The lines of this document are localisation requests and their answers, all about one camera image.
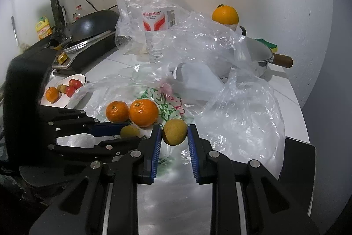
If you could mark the red label sauce bottle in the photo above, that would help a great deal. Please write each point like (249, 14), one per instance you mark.
(78, 13)

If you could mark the clear plastic bag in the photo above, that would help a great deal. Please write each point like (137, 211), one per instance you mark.
(129, 27)
(208, 67)

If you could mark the green yellow sponge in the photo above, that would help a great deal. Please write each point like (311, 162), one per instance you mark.
(266, 44)

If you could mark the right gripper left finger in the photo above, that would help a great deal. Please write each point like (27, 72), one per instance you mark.
(103, 197)

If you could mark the small green-yellow fruit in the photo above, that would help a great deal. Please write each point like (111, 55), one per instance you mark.
(62, 88)

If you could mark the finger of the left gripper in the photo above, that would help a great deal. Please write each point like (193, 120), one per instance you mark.
(105, 151)
(104, 128)

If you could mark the steel induction cooker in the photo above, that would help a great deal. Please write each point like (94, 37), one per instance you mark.
(82, 54)

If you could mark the small yellow fruit gripped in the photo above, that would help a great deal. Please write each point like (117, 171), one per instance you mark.
(129, 131)

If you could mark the red cherry tomato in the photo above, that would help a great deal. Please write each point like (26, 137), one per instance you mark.
(70, 90)
(76, 84)

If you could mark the large orange mandarin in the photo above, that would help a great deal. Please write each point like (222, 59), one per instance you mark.
(52, 94)

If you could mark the clear water bottle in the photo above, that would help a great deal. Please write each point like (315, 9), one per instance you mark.
(158, 16)

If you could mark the clear plastic bag back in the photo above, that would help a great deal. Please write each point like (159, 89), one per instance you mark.
(129, 27)

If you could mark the white saucepan wooden handle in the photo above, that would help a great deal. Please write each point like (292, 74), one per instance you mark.
(261, 55)

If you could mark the clear plastic bag front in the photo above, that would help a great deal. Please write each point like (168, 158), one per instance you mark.
(208, 67)

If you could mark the yellow detergent bottle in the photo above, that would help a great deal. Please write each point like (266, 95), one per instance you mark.
(43, 28)

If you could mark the yellow-green round fruit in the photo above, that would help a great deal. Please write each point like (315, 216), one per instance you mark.
(174, 132)

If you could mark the black wok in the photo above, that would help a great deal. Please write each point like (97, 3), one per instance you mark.
(93, 24)

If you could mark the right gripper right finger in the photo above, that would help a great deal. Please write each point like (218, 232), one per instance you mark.
(247, 198)

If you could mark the gold cooker knob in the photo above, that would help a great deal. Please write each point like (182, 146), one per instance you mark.
(62, 58)

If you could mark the orange on pot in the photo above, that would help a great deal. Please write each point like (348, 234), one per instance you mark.
(225, 15)

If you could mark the black umbrella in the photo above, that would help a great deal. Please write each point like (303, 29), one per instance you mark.
(61, 14)

